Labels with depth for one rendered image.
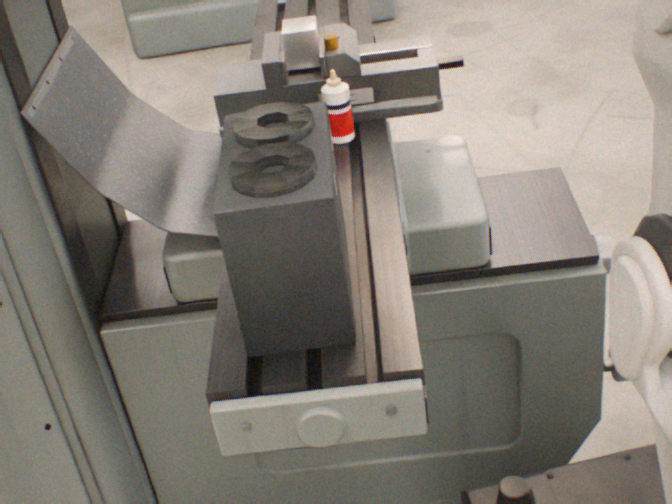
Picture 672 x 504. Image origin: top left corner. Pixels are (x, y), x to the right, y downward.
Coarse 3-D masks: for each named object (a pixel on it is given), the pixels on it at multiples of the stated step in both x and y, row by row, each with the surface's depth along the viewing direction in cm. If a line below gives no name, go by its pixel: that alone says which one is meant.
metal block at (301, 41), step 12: (288, 24) 144; (300, 24) 144; (312, 24) 143; (288, 36) 142; (300, 36) 142; (312, 36) 142; (288, 48) 143; (300, 48) 143; (312, 48) 143; (288, 60) 144; (300, 60) 144; (312, 60) 144
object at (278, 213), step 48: (240, 144) 103; (288, 144) 99; (240, 192) 94; (288, 192) 93; (336, 192) 97; (240, 240) 94; (288, 240) 94; (336, 240) 94; (240, 288) 97; (288, 288) 97; (336, 288) 97; (288, 336) 101; (336, 336) 101
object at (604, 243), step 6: (594, 234) 159; (600, 234) 158; (606, 234) 158; (594, 240) 157; (600, 240) 157; (606, 240) 157; (612, 240) 157; (600, 246) 156; (606, 246) 156; (612, 246) 156; (600, 252) 156; (606, 252) 156; (612, 252) 156; (606, 258) 156; (606, 264) 156; (606, 270) 157
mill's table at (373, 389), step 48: (288, 0) 195; (336, 0) 191; (336, 144) 140; (384, 144) 138; (384, 192) 127; (384, 240) 118; (384, 288) 109; (240, 336) 106; (384, 336) 102; (240, 384) 99; (288, 384) 98; (336, 384) 98; (384, 384) 98; (240, 432) 99; (288, 432) 100; (336, 432) 99; (384, 432) 100
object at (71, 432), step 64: (0, 0) 123; (0, 64) 121; (0, 128) 124; (0, 192) 128; (64, 192) 138; (0, 256) 132; (64, 256) 137; (0, 320) 138; (64, 320) 141; (0, 384) 144; (64, 384) 146; (0, 448) 151; (64, 448) 152; (128, 448) 159
